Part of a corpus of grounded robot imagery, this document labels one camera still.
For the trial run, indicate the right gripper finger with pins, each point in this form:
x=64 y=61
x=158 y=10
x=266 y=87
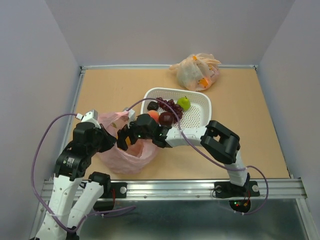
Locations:
x=122 y=135
x=133 y=136

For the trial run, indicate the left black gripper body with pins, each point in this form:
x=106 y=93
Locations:
x=103 y=141

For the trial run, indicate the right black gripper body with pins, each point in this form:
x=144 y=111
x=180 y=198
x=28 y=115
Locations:
x=134 y=126

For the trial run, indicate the small orange fruit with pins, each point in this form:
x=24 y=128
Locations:
x=128 y=141

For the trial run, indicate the orange peach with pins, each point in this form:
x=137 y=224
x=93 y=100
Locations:
x=154 y=115

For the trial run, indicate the pink plastic bag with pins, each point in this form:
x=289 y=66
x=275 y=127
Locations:
x=135 y=158

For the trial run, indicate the dark brown chestnut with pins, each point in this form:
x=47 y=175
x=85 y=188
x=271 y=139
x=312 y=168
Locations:
x=152 y=106

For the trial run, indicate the dark red plum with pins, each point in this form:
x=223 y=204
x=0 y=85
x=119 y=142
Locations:
x=166 y=119

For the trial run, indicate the dark red grape bunch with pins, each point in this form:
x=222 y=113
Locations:
x=171 y=107

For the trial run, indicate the green pear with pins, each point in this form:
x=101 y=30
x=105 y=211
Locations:
x=184 y=103

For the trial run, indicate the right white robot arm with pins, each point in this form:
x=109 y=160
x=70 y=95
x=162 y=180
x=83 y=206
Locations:
x=219 y=141

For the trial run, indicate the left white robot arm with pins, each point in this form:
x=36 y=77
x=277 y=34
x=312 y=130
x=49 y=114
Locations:
x=64 y=217

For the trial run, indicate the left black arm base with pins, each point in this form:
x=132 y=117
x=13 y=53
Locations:
x=117 y=190

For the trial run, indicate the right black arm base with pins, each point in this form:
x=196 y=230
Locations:
x=226 y=190

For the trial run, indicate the orange white plastic bag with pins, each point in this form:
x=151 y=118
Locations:
x=197 y=72

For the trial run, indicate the white perforated plastic basket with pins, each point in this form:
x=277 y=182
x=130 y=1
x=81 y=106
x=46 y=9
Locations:
x=200 y=111

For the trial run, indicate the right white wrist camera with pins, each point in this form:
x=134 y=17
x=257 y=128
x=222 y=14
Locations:
x=131 y=116

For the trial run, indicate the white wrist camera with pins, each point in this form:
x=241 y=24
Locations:
x=131 y=116
x=90 y=117

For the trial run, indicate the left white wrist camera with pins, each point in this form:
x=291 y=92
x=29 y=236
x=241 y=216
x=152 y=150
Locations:
x=90 y=117

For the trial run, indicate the aluminium front rail frame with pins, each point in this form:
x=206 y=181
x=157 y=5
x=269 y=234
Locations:
x=170 y=190

